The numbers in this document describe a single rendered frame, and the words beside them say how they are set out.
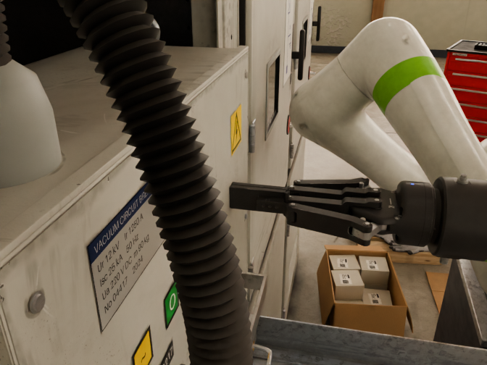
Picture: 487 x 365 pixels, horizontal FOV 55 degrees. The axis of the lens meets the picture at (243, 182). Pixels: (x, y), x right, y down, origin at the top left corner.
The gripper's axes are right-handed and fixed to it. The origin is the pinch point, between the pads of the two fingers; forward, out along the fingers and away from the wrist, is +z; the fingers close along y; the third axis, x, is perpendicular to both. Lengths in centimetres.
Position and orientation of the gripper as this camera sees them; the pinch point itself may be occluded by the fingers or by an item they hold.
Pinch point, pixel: (258, 198)
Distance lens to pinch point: 57.8
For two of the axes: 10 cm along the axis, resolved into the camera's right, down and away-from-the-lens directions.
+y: 2.0, -4.3, 8.8
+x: 0.0, -9.0, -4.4
